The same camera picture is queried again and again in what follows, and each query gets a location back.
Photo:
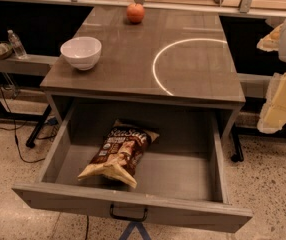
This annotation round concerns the red apple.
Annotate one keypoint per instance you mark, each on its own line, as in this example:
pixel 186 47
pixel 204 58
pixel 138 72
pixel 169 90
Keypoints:
pixel 135 13

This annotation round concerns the grey side bench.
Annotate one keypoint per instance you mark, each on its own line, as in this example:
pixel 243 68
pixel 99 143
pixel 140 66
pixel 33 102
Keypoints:
pixel 35 65

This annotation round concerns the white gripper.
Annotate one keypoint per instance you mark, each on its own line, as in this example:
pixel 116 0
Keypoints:
pixel 273 114

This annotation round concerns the white ceramic bowl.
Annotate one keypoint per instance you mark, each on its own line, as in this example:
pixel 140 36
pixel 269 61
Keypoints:
pixel 82 53

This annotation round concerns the clear plastic water bottle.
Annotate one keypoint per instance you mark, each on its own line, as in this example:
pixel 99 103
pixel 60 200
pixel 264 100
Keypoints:
pixel 17 45

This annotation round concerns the black metal drawer handle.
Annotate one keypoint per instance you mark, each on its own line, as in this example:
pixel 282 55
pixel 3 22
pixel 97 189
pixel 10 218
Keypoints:
pixel 131 214

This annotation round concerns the brown sea salt chip bag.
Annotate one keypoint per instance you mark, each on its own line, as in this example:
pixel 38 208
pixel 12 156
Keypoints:
pixel 120 153

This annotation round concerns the grey wooden counter cabinet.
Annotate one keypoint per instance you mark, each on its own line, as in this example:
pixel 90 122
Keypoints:
pixel 173 56

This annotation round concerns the grey wooden open drawer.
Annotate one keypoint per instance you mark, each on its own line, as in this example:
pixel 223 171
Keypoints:
pixel 160 164

